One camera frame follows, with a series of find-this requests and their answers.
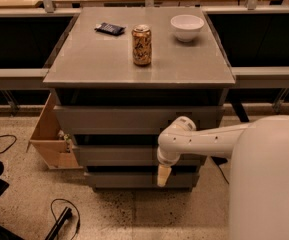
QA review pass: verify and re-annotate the grey bottom drawer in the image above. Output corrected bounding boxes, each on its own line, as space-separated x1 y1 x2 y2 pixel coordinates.
84 173 199 189

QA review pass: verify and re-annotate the grey top drawer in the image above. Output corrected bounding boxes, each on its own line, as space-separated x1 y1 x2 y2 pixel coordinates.
54 106 224 135

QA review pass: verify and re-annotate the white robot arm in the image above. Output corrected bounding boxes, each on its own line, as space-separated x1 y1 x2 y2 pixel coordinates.
157 115 289 240

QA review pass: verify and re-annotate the black power adapter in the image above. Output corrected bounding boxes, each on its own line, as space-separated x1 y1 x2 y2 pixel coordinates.
212 157 228 166

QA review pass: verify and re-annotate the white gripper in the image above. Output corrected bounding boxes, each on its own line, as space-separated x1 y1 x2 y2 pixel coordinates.
157 147 180 187

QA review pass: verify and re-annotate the black cable bottom left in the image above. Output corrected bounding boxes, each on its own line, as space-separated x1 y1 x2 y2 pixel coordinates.
49 198 82 240

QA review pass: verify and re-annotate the cardboard box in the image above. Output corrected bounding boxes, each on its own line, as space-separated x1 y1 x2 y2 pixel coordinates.
29 94 80 169

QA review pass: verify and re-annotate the grey drawer cabinet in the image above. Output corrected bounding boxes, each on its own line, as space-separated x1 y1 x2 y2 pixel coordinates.
43 6 236 192

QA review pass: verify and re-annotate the white ceramic bowl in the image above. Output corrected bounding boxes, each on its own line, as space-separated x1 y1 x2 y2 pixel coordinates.
170 15 204 42

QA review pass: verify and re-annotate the grey drawer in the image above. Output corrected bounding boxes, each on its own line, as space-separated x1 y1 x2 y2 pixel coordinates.
71 145 208 167
54 106 224 135
84 173 199 189

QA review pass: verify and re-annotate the black bar on floor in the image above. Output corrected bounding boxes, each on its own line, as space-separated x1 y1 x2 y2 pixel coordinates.
45 207 72 240

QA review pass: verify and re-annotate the gold patterned soda can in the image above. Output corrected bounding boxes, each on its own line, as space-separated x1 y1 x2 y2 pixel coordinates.
132 24 152 66

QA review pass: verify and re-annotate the grey metal rail frame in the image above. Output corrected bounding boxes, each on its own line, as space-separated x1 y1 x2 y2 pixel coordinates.
0 0 289 115

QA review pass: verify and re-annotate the black cable right floor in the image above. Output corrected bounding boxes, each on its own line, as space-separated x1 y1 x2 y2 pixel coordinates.
217 163 230 186

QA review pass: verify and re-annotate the dark blue snack packet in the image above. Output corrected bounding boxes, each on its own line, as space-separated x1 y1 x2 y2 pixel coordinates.
95 22 125 36

